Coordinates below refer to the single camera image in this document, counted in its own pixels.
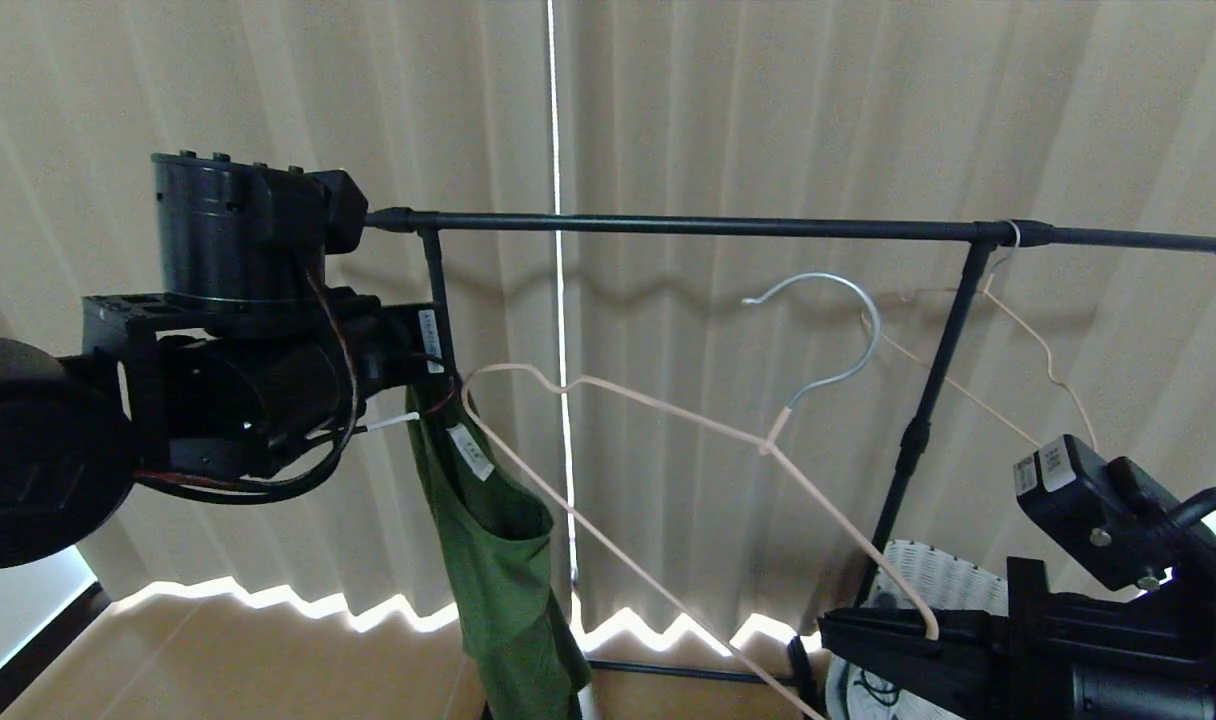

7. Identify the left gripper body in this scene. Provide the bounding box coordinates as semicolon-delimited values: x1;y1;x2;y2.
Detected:
0;300;459;571

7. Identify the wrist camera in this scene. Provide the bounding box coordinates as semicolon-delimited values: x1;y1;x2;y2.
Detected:
1011;433;1216;593
308;168;371;256

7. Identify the pink clothes hanger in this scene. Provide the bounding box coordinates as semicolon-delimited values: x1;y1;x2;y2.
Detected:
861;250;1101;453
461;272;942;720

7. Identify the white laundry basket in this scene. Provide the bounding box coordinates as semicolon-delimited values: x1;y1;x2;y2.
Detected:
848;540;1014;720

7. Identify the black clothes rack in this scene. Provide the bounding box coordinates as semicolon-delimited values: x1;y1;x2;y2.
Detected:
363;205;1216;720

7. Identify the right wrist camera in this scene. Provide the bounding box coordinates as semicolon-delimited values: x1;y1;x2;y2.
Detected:
1011;433;1216;593

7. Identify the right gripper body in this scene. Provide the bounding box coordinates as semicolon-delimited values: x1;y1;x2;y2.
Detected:
1003;555;1216;720

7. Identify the green long-sleeved shirt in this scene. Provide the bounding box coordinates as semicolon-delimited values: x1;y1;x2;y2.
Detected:
405;385;594;720

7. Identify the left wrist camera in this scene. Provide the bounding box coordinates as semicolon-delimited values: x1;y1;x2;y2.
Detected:
308;168;371;256

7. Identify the beige curtain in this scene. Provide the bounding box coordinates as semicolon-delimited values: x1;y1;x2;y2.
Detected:
0;0;1216;656

